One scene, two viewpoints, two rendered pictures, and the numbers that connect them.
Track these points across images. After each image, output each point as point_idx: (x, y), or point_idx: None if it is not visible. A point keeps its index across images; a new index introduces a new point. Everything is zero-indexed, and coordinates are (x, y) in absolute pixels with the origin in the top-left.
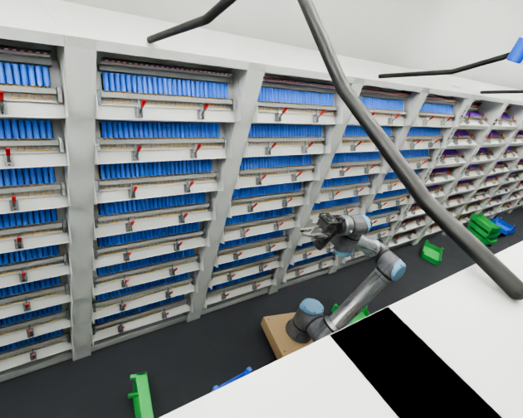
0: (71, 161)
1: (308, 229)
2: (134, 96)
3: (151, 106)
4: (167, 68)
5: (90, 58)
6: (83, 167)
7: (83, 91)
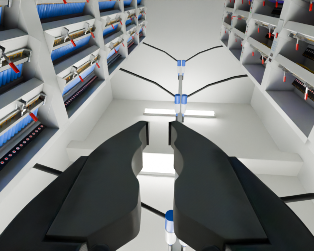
0: (42, 36)
1: (139, 171)
2: (25, 115)
3: (9, 116)
4: (1, 157)
5: (60, 122)
6: (34, 29)
7: (56, 99)
